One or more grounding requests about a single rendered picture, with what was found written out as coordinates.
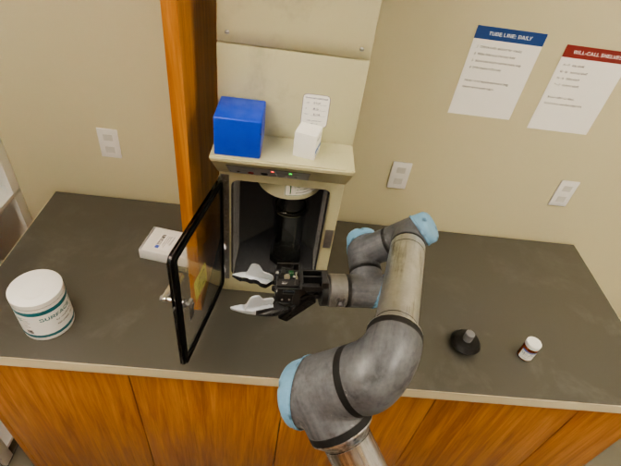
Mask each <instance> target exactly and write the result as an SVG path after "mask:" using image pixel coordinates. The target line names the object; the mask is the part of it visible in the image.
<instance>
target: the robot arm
mask: <svg viewBox="0 0 621 466"><path fill-rule="evenodd" d="M438 237H439V236H438V230H437V227H436V225H435V223H434V221H433V220H432V218H431V216H430V215H429V214H427V213H425V212H420V213H418V214H415V215H410V216H409V217H407V218H405V219H403V220H401V221H398V222H396V223H394V224H393V225H390V226H388V227H384V228H381V229H379V230H377V231H375V232H374V230H372V229H371V228H368V227H362V228H356V229H353V230H352V231H350V232H349V233H348V235H347V258H348V267H349V275H346V274H328V270H306V269H301V265H300V264H298V263H277V267H276V270H281V271H275V272H274V273H265V272H263V271H262V268H261V267H260V266H259V265H258V264H251V265H250V268H249V270H248V271H247V272H239V273H234V274H233V275H232V277H233V278H235V279H237V280H238V281H240V282H241V281H244V282H248V283H250V284H257V285H259V286H260V287H261V288H268V287H270V286H271V285H274V286H272V291H273V292H274V296H273V297H272V298H266V299H263V298H262V297H261V296H260V295H255V296H252V297H250V299H249V300H248V302H247V304H237V305H233V306H230V309H231V310H233V311H236V312H239V313H246V314H254V315H257V316H277V315H278V318H279V319H282V320H284V321H288V320H290V319H291V318H293V317H294V316H296V315H297V314H299V313H301V312H303V311H304V310H306V309H307V308H309V307H310V306H311V305H312V304H314V303H315V302H316V299H318V302H319V305H320V306H326V305H327V306H328V307H339V308H341V307H347V308H371V309H374V308H377V311H376V315H375V317H374V318H372V319H371V320H370V322H369V323H368V326H367V330H366V333H365V335H364V336H363V337H361V338H359V339H358V340H356V341H354V342H351V343H348V344H346V345H342V346H339V347H336V348H332V349H328V350H324V351H321V352H318V353H314V354H307V355H305V356H303V357H302V358H300V359H297V360H295V361H292V362H291V363H290V364H288V365H287V366H286V368H285V369H284V371H283V372H282V374H281V376H280V379H279V388H278V389H277V402H278V407H279V410H280V413H281V416H282V418H283V420H284V422H285V423H286V424H287V426H289V427H290V428H293V429H294V430H298V431H303V430H305V432H306V434H307V436H308V438H309V440H310V443H311V445H312V446H313V447H314V448H315V449H318V450H321V451H325V453H326V455H327V457H328V460H329V461H330V463H331V465H332V466H387V464H386V462H385V460H384V457H383V455H382V452H381V450H380V449H379V447H378V445H377V443H376V441H375V439H374V437H373V435H372V432H371V429H370V424H371V420H372V416H373V415H376V414H379V413H381V412H383V411H385V410H387V409H388V408H390V407H391V406H392V405H393V404H394V403H395V402H396V401H398V399H399V398H400V397H401V396H402V394H403V393H404V392H405V390H406V389H407V387H408V385H409V383H410V382H411V380H412V378H413V376H414V374H415V373H416V371H417V368H418V365H419V363H420V357H421V353H422V347H423V333H422V330H421V328H420V327H419V317H420V298H421V288H422V279H423V268H424V259H425V248H426V246H430V245H431V244H432V243H434V242H436V241H437V240H438ZM384 262H387V263H386V267H385V271H384V275H382V268H381V264H382V263H384ZM282 264H291V265H294V268H285V267H282ZM286 270H292V271H286Z"/></svg>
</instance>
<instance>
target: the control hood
mask: <svg viewBox="0 0 621 466"><path fill-rule="evenodd" d="M293 146H294V139H289V138H280V137H273V136H264V139H263V144H262V152H261V157H260V159H257V158H248V157H240V156H232V155H223V154H215V153H214V147H213V148H212V150H211V153H210V156H209V159H210V160H211V161H212V163H213V165H214V166H215V167H216V169H217V170H218V171H224V172H230V171H229V170H228V168H227V166H226V165H231V166H246V167H255V168H263V169H272V170H280V171H288V172H298V173H306V174H310V177H309V181H318V182H326V183H334V184H343V185H346V184H347V183H348V182H349V181H350V180H351V178H352V177H353V176H354V175H355V165H354V155H353V147H352V146H351V145H345V144H336V143H329V142H321V145H320V150H319V152H318V153H317V155H316V157H315V159H314V161H313V160H310V159H306V158H302V157H298V156H295V155H293Z"/></svg>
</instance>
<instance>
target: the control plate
mask: <svg viewBox="0 0 621 466"><path fill-rule="evenodd" d="M226 166H227V168H228V170H229V171H230V172H234V173H242V174H248V172H253V173H254V174H252V175H260V176H262V175H261V173H267V174H268V177H275V175H278V176H276V177H277V178H284V177H285V176H287V177H286V178H293V179H295V178H294V177H297V179H302V180H309V177H310V174H306V173H298V172H288V171H280V170H272V169H263V168H255V167H246V166H231V165H226ZM237 171H240V172H237ZM270 171H274V173H272V172H270ZM288 173H291V174H293V175H289V174H288Z"/></svg>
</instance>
